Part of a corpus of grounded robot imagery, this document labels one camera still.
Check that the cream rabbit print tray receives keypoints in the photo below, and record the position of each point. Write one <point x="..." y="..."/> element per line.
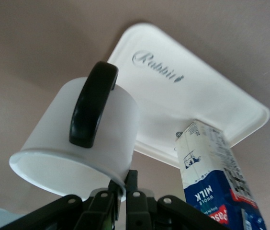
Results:
<point x="173" y="100"/>

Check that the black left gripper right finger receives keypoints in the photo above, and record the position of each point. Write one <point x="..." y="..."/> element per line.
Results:
<point x="137" y="210"/>

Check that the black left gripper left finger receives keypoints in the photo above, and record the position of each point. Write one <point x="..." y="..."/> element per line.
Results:
<point x="96" y="210"/>

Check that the blue white milk carton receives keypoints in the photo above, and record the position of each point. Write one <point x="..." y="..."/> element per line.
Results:
<point x="204" y="172"/>

